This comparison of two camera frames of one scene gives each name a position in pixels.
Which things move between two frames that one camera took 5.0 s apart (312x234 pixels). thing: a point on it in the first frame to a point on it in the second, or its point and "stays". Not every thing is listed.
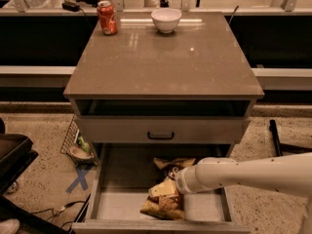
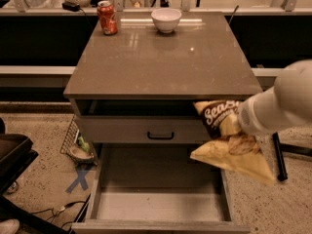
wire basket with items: x=76 y=146 stays
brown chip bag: x=165 y=201 to x=235 y=149
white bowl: x=166 y=19 stays
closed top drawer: x=163 y=130 stays
